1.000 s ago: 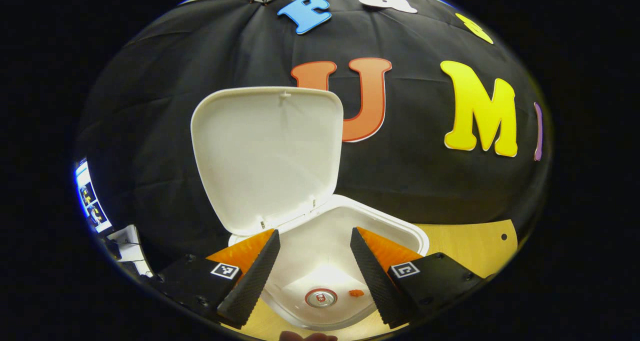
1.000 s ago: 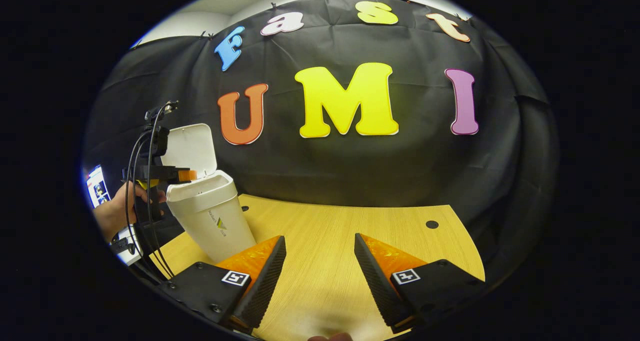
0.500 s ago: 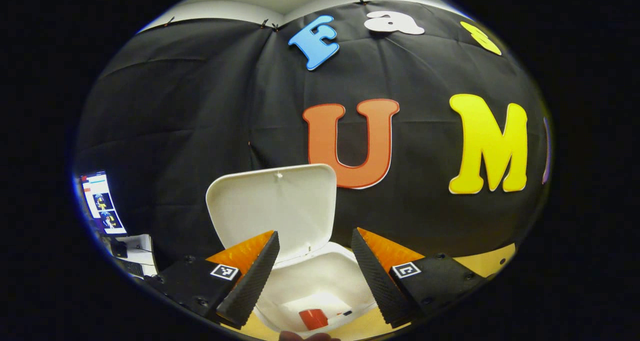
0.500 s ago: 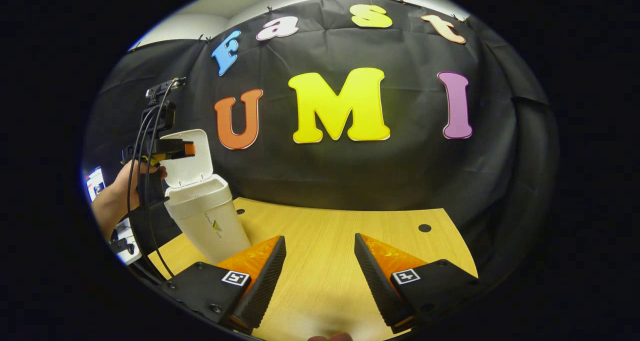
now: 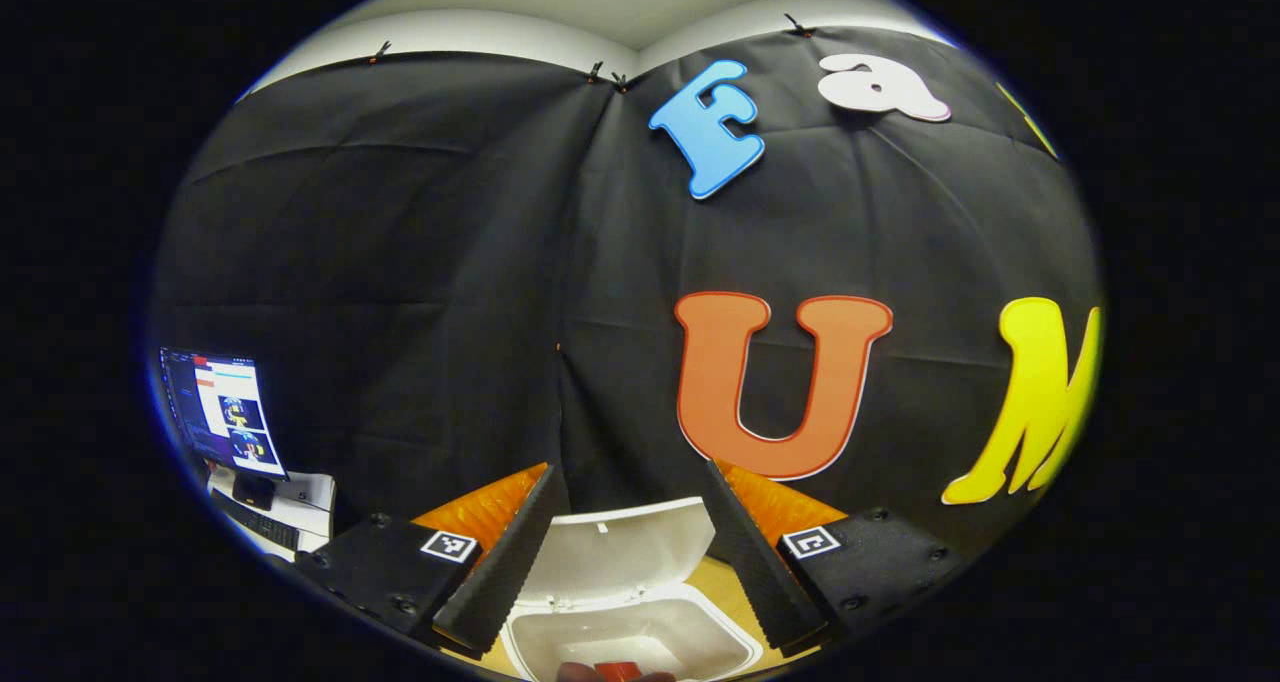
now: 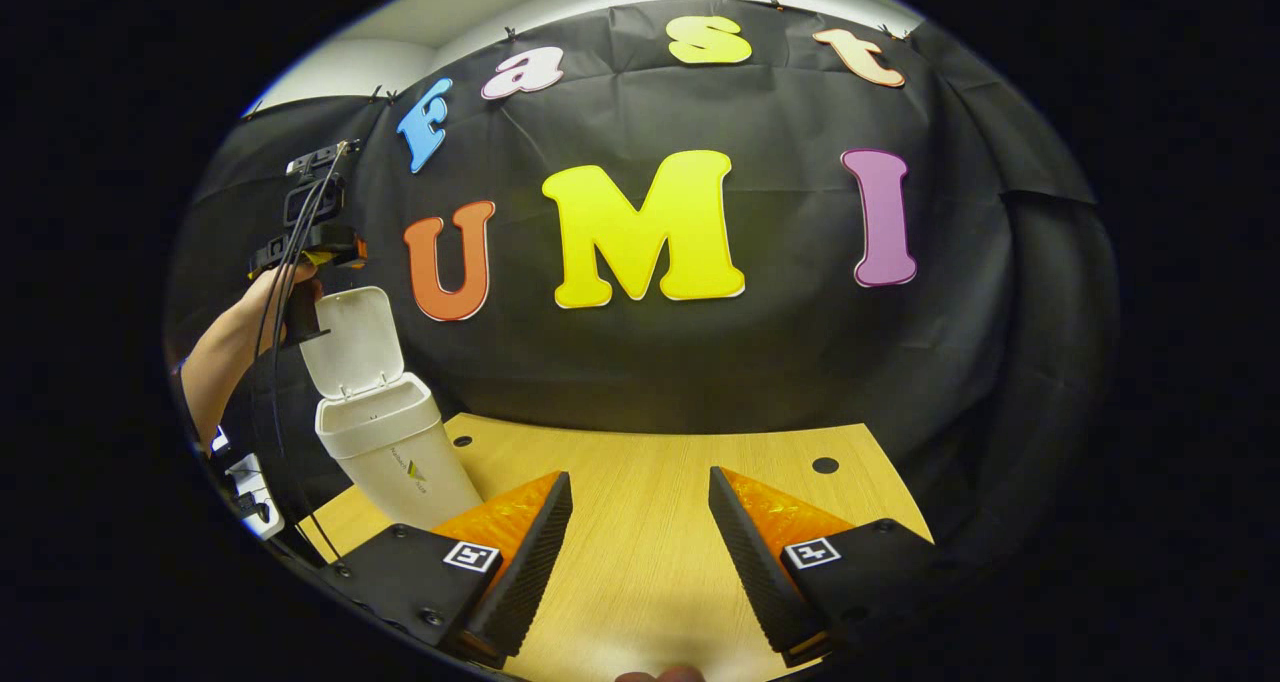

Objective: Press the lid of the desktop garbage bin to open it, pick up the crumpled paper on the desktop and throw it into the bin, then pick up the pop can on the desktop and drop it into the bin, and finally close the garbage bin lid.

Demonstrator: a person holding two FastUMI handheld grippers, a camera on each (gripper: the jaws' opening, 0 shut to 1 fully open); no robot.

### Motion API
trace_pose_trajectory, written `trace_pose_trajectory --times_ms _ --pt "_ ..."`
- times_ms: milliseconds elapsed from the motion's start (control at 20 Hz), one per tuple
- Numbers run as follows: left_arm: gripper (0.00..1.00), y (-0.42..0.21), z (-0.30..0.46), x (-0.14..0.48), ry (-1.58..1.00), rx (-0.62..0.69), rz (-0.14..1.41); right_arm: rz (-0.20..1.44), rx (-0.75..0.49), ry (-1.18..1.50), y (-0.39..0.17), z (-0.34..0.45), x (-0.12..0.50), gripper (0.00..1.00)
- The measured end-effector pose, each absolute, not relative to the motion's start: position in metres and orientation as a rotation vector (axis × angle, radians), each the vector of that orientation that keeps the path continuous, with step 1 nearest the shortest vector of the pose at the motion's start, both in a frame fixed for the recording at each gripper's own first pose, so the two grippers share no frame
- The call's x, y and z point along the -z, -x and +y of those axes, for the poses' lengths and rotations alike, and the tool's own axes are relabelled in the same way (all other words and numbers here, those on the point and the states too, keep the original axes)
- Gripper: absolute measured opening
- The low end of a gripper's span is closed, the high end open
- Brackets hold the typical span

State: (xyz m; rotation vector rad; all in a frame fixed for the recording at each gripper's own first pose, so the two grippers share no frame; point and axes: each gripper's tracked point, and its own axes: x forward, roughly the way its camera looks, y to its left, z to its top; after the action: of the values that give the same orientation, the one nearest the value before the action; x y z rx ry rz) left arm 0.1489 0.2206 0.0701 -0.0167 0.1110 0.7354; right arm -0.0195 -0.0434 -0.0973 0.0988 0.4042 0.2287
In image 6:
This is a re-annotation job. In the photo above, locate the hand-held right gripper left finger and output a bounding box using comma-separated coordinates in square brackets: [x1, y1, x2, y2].
[318, 470, 574, 668]

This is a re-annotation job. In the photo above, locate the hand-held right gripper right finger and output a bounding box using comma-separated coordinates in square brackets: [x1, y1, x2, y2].
[708, 465, 941, 668]

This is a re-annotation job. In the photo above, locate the white desktop garbage bin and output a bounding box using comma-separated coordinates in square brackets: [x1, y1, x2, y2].
[298, 285, 484, 531]

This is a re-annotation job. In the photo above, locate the wooden desktop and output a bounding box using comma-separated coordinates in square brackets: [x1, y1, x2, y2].
[298, 412, 936, 682]

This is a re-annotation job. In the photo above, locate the black backdrop cloth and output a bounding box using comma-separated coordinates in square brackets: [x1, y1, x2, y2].
[165, 0, 1121, 613]

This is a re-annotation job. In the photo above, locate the white power strip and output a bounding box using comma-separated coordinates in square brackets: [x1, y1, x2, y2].
[222, 450, 286, 541]

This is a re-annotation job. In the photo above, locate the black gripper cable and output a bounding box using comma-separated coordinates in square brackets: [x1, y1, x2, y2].
[248, 140, 351, 563]

